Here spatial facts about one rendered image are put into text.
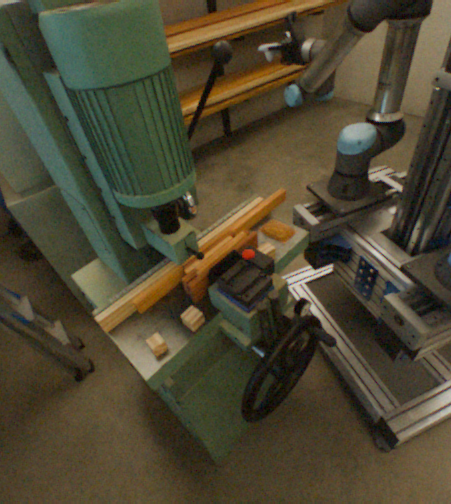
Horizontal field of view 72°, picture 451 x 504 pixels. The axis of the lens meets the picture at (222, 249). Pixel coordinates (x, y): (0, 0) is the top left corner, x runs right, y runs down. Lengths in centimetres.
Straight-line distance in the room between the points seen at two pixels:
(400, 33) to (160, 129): 81
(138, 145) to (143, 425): 138
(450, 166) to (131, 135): 82
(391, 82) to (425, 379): 111
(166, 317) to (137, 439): 97
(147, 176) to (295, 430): 130
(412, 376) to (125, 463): 126
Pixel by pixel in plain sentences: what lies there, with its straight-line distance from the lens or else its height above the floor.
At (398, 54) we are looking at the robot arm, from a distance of 119.
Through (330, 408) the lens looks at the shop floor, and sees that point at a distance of 164.
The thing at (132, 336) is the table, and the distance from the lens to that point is 81.
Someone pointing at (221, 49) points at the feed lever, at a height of 142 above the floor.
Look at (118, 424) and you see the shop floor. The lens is 176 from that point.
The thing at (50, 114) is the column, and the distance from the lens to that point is 77.
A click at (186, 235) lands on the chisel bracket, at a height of 107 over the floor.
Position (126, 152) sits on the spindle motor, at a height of 131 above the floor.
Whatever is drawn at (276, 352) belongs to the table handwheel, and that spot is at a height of 95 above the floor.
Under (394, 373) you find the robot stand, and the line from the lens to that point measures 153.
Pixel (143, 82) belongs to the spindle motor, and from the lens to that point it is 54.
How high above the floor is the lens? 154
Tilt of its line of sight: 44 degrees down
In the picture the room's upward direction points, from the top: 11 degrees counter-clockwise
